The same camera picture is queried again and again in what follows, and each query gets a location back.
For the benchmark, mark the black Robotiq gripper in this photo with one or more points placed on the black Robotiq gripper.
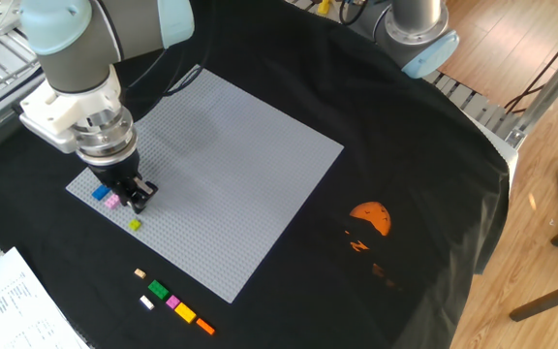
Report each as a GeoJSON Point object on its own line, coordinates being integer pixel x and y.
{"type": "Point", "coordinates": [114, 172]}

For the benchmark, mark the yellow plastic part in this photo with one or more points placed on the yellow plastic part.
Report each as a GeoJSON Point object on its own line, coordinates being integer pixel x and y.
{"type": "Point", "coordinates": [324, 6]}

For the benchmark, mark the tan small Lego brick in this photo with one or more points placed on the tan small Lego brick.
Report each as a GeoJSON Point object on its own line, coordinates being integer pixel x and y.
{"type": "Point", "coordinates": [140, 273]}

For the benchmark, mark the light pink Lego brick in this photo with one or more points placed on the light pink Lego brick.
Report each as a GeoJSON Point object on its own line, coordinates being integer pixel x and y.
{"type": "Point", "coordinates": [112, 201]}

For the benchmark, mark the yellow Lego brick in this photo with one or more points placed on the yellow Lego brick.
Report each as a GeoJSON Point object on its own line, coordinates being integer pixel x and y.
{"type": "Point", "coordinates": [185, 312]}

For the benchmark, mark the aluminium frame post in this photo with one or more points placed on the aluminium frame post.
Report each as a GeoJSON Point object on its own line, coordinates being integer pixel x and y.
{"type": "Point", "coordinates": [550, 89]}

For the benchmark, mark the grey Lego baseplate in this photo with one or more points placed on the grey Lego baseplate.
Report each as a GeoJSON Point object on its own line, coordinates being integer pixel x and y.
{"type": "Point", "coordinates": [230, 184]}

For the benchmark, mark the black cloth with orange print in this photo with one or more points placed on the black cloth with orange print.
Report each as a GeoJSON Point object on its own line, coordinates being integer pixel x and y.
{"type": "Point", "coordinates": [318, 87]}

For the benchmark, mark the dark green Lego brick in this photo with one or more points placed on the dark green Lego brick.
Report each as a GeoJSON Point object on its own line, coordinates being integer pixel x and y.
{"type": "Point", "coordinates": [158, 289]}

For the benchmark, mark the lime green Lego brick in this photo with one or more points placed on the lime green Lego brick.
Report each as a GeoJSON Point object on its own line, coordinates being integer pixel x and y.
{"type": "Point", "coordinates": [134, 224]}

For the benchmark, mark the narrow white Lego brick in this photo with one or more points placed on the narrow white Lego brick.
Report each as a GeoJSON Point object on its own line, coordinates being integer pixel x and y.
{"type": "Point", "coordinates": [146, 302]}

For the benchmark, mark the magenta small Lego brick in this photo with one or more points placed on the magenta small Lego brick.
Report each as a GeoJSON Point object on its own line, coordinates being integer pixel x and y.
{"type": "Point", "coordinates": [173, 302]}

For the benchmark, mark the orange narrow Lego brick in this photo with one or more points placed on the orange narrow Lego brick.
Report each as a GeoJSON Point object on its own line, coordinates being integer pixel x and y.
{"type": "Point", "coordinates": [205, 326]}

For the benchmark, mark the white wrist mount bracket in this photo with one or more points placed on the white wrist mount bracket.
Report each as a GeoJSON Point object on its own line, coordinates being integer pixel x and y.
{"type": "Point", "coordinates": [66, 114]}

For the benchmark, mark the blue long Lego brick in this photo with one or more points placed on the blue long Lego brick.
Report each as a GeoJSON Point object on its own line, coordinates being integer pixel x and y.
{"type": "Point", "coordinates": [101, 192]}

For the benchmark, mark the white printed paper sheets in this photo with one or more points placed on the white printed paper sheets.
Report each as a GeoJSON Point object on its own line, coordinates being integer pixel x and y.
{"type": "Point", "coordinates": [12, 305]}

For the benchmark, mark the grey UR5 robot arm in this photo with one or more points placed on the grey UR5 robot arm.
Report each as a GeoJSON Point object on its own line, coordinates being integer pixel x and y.
{"type": "Point", "coordinates": [80, 63]}

